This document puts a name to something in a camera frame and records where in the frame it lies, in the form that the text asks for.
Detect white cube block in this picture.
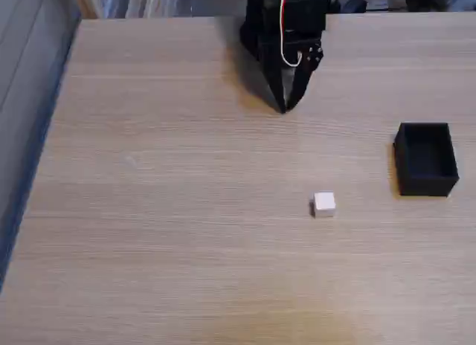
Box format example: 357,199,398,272
309,190,337,219

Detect black open box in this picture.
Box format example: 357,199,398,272
393,122,460,198

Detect dark blue object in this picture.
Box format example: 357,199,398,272
339,0,367,14

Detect white stacked panels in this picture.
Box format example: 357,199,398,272
100,0,194,19

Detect blue cloth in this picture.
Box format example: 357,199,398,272
444,0,476,13

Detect wooden beam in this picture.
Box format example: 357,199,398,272
71,0,100,20

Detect white red servo cable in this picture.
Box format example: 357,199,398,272
279,0,306,68

